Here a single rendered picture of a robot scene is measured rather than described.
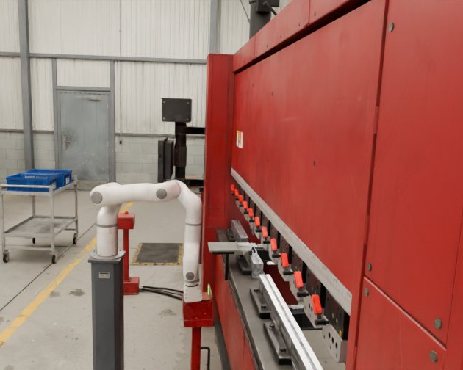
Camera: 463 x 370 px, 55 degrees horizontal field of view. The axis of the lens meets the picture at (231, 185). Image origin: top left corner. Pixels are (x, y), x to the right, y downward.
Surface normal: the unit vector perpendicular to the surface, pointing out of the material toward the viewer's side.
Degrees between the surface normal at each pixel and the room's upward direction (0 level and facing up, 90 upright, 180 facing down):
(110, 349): 90
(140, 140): 90
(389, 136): 90
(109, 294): 90
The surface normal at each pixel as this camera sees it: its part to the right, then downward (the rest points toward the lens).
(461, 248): -0.99, -0.01
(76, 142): 0.03, 0.17
